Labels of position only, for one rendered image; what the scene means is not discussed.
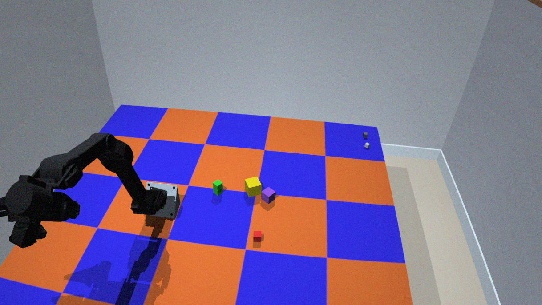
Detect yellow block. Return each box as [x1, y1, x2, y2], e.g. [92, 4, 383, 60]
[245, 177, 262, 197]

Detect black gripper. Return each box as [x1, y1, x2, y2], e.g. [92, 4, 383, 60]
[0, 197, 38, 223]

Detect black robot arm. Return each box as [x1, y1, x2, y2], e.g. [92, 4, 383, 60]
[5, 133, 167, 248]

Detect purple cube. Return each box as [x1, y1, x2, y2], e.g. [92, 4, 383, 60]
[261, 187, 276, 204]

